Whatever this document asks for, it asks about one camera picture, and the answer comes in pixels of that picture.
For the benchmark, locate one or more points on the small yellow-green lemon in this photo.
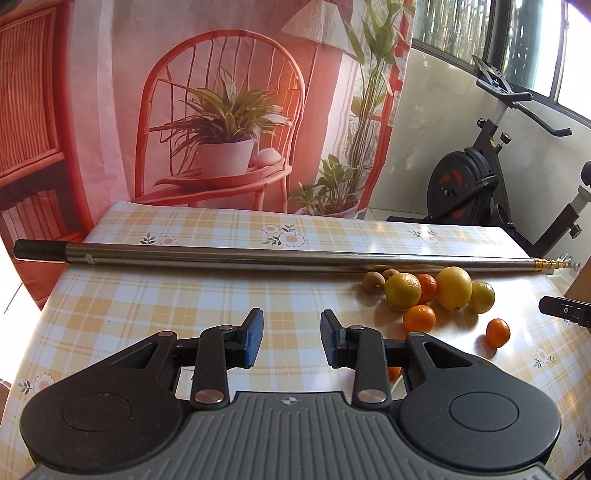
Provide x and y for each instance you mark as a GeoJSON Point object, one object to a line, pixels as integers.
{"type": "Point", "coordinates": [482, 297]}

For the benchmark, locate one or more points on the telescopic metal pole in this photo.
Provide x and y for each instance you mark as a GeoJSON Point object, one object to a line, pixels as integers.
{"type": "Point", "coordinates": [231, 256]}

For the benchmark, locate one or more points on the printed chair and plants backdrop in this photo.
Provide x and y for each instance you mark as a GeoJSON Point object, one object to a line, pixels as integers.
{"type": "Point", "coordinates": [221, 115]}

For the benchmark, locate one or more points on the large yellow-orange orange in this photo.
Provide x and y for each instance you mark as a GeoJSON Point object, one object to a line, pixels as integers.
{"type": "Point", "coordinates": [402, 291]}

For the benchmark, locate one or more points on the small orange mandarin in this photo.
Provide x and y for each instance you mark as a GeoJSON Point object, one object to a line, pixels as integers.
{"type": "Point", "coordinates": [429, 287]}
{"type": "Point", "coordinates": [498, 333]}
{"type": "Point", "coordinates": [394, 373]}
{"type": "Point", "coordinates": [419, 319]}

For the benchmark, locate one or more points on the brown kiwi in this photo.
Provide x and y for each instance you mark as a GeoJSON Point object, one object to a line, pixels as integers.
{"type": "Point", "coordinates": [371, 281]}
{"type": "Point", "coordinates": [390, 273]}

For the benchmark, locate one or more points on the brown cardboard box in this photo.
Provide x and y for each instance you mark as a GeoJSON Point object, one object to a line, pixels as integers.
{"type": "Point", "coordinates": [579, 288]}

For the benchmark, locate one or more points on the yellow checked floral tablecloth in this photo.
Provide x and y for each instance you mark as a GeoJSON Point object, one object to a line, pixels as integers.
{"type": "Point", "coordinates": [138, 300]}

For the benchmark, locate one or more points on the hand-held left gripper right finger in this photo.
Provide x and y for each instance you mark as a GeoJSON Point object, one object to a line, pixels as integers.
{"type": "Point", "coordinates": [330, 339]}

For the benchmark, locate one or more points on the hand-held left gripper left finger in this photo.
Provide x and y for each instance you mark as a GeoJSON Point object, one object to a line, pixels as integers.
{"type": "Point", "coordinates": [250, 337]}

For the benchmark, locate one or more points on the window with dark frame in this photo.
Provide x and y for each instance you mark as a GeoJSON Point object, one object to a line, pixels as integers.
{"type": "Point", "coordinates": [508, 41]}

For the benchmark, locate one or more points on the large yellow lemon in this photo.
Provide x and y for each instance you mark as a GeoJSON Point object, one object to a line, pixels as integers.
{"type": "Point", "coordinates": [454, 288]}

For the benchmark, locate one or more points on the black exercise bike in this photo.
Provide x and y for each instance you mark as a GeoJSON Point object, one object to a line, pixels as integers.
{"type": "Point", "coordinates": [455, 184]}

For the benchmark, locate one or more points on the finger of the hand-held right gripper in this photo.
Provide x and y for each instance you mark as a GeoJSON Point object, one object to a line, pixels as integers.
{"type": "Point", "coordinates": [563, 308]}

